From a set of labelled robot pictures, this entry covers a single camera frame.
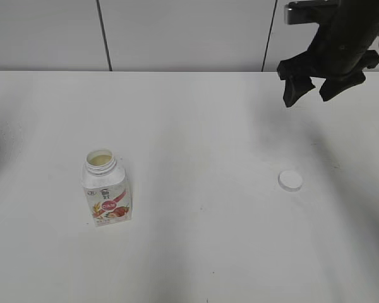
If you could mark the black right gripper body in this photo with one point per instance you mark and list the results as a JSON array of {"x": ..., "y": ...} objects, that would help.
[{"x": 340, "y": 48}]

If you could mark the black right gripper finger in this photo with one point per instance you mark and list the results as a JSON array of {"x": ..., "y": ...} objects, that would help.
[
  {"x": 332, "y": 88},
  {"x": 295, "y": 88}
]

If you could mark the white round bottle cap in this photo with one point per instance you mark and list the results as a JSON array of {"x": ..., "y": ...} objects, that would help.
[{"x": 290, "y": 180}]

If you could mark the white yili yogurt bottle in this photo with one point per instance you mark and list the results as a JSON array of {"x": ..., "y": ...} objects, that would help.
[{"x": 106, "y": 188}]

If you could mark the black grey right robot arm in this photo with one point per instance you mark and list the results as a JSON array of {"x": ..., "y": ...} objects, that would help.
[{"x": 356, "y": 9}]

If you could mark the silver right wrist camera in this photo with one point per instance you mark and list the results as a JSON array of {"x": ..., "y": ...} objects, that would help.
[{"x": 303, "y": 12}]

